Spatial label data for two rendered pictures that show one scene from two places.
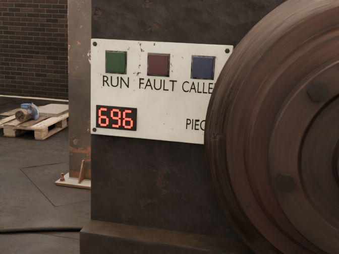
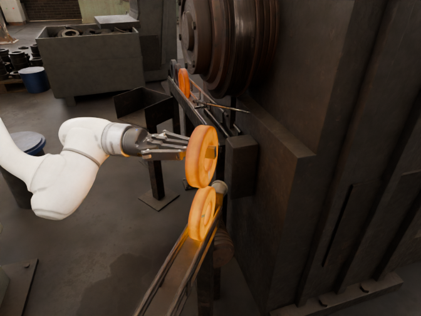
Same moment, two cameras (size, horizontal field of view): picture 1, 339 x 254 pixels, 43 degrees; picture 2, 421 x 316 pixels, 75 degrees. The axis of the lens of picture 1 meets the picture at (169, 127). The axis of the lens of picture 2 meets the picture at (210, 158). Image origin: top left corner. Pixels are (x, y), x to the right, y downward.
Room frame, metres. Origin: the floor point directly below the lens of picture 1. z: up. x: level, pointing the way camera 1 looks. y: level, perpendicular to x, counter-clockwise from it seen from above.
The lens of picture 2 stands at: (0.10, -1.20, 1.28)
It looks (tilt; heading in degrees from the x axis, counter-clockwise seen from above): 34 degrees down; 62
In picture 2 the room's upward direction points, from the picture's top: straight up
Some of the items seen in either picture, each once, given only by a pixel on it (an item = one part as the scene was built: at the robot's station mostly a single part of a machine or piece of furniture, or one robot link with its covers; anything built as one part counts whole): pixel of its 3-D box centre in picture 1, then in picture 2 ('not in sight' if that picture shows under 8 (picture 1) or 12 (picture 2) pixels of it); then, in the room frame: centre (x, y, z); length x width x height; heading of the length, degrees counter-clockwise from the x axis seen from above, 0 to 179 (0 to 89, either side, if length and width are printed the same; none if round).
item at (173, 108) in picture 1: (158, 91); not in sight; (0.80, 0.02, 1.15); 0.26 x 0.02 x 0.18; 79
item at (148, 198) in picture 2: not in sight; (150, 152); (0.45, 0.24, 0.36); 0.26 x 0.20 x 0.72; 114
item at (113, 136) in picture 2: not in sight; (121, 140); (0.19, -0.52, 0.91); 0.09 x 0.06 x 0.09; 44
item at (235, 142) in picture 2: not in sight; (240, 167); (0.59, -0.52, 0.68); 0.11 x 0.08 x 0.24; 169
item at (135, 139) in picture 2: not in sight; (145, 143); (0.24, -0.57, 0.91); 0.09 x 0.08 x 0.07; 134
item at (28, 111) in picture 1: (32, 111); not in sight; (4.99, 1.62, 0.25); 0.40 x 0.24 x 0.22; 169
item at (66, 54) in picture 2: not in sight; (96, 59); (0.50, 2.54, 0.39); 1.03 x 0.83 x 0.79; 173
